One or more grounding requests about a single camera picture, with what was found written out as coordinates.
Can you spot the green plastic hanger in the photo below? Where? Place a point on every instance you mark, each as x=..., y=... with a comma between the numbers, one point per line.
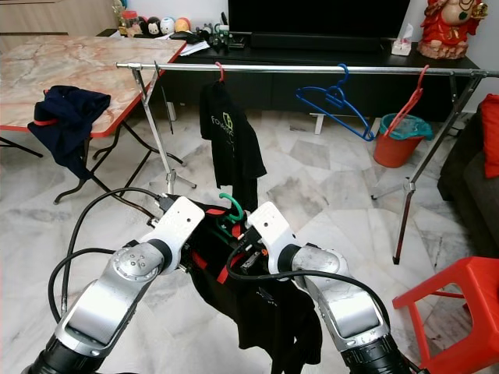
x=239, y=206

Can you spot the black garment with red trim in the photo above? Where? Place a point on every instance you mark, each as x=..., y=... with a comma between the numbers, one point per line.
x=265, y=319

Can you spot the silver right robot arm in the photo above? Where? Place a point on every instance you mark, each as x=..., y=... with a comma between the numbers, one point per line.
x=343, y=304

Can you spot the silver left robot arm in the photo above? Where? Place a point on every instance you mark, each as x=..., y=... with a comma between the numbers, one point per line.
x=101, y=312

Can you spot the red plastic hanger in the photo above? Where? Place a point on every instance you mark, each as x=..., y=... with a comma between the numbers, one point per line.
x=221, y=75
x=409, y=103

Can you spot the blue plastic hanger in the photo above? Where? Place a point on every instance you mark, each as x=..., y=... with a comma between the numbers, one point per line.
x=334, y=97

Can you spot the black logo t-shirt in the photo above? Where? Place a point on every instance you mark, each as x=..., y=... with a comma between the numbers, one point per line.
x=234, y=148

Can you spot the black TV console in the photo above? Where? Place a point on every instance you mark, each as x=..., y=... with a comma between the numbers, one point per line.
x=281, y=93

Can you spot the silver metal clothes rack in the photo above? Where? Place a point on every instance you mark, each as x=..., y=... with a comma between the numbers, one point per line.
x=281, y=68

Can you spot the orange plastic bucket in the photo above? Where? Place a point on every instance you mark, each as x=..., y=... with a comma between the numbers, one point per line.
x=398, y=152

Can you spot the navy blue garment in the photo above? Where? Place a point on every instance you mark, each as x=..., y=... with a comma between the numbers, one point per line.
x=70, y=125

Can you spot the white papers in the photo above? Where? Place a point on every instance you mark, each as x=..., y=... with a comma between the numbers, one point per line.
x=195, y=48

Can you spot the green white mug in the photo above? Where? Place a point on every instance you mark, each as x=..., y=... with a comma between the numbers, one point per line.
x=222, y=33

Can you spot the orange round toy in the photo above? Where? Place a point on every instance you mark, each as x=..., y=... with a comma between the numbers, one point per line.
x=182, y=24

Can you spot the white round toy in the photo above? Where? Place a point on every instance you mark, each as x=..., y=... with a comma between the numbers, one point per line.
x=167, y=26

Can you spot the red plastic stool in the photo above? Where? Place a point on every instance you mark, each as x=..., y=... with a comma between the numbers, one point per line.
x=460, y=280

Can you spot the black mouse plush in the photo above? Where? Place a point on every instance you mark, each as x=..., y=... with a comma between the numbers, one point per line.
x=150, y=27

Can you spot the black soundbar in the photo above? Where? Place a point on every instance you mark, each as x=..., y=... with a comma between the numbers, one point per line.
x=320, y=41

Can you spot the red lid jar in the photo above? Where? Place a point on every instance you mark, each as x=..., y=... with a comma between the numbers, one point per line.
x=130, y=23

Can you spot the marble top folding table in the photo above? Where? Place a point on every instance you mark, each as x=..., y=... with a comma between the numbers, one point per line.
x=47, y=78

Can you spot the dark grey sofa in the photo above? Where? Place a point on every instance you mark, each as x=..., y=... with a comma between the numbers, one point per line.
x=475, y=202

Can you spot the gold trophy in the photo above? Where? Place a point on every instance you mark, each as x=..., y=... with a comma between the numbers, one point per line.
x=117, y=12

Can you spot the black television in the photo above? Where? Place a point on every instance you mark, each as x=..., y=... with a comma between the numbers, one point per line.
x=320, y=15

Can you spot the white tissue box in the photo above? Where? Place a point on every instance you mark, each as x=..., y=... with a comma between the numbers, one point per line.
x=403, y=45

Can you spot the red cushion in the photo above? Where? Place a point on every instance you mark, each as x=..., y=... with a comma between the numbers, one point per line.
x=491, y=132

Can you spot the light wooden cabinet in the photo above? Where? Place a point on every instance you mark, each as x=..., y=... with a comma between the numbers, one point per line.
x=47, y=15

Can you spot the red laughing Buddha statue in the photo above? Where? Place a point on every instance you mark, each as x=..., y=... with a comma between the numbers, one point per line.
x=448, y=31

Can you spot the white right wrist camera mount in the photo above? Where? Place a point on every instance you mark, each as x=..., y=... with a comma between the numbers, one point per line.
x=277, y=230

